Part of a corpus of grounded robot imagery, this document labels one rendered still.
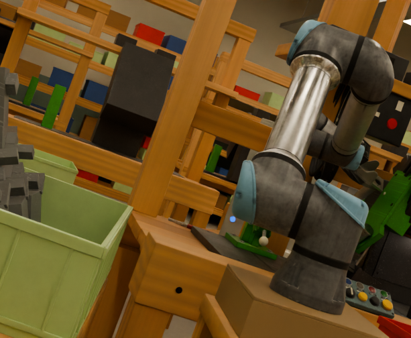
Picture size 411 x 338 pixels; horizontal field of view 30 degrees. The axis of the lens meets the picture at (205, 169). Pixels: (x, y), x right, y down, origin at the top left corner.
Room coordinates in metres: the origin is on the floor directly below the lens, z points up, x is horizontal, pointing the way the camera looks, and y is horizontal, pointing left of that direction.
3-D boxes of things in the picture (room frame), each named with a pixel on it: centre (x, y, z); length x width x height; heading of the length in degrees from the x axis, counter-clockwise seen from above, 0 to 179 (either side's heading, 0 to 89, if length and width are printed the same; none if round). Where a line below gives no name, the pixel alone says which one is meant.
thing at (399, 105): (2.41, -0.45, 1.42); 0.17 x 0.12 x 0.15; 103
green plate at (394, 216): (2.16, -0.55, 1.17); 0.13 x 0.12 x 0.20; 103
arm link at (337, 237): (1.49, -0.27, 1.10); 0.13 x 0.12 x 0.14; 83
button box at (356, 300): (1.90, -0.49, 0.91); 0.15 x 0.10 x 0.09; 103
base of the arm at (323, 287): (1.49, -0.28, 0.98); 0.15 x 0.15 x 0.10
